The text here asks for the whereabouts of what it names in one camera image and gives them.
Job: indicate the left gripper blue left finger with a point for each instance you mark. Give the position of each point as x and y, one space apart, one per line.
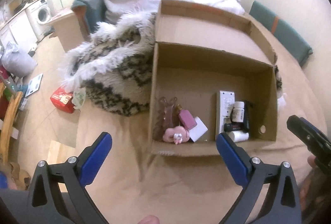
58 194

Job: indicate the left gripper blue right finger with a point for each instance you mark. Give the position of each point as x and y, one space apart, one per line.
281 203

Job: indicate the white pill bottle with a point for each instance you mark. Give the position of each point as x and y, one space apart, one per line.
238 136

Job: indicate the white label medicine bottle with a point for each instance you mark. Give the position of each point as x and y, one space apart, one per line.
238 112

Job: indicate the white remote control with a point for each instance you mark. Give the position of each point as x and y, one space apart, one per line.
224 105

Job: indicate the white charger plug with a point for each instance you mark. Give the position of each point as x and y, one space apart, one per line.
198 130

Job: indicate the pink small case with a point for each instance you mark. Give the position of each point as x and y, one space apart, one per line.
176 135

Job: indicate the brown translucent hair claw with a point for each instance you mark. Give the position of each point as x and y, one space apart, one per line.
167 117

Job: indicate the pink perfume bottle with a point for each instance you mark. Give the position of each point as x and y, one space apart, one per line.
186 118

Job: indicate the person's right hand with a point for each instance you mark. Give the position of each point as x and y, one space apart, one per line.
314 195

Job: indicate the person's left hand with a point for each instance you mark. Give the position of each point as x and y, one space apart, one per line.
151 219

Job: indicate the red snack packet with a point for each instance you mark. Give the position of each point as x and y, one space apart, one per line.
63 100

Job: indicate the green cushion with orange stripe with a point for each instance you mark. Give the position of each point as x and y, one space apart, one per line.
284 32

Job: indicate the wooden chair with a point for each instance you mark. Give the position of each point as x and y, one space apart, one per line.
7 127

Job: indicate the black white furry blanket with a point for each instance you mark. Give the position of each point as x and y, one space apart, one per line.
116 66

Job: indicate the grey stuffed bag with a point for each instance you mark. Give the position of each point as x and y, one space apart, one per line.
17 61

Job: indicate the brown cardboard box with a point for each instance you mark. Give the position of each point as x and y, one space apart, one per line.
201 50

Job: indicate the wooden side table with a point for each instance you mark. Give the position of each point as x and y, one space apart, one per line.
68 28

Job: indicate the washing machine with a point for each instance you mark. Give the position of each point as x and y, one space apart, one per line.
39 15

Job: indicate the teal pillow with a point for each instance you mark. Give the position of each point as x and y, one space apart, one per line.
90 12

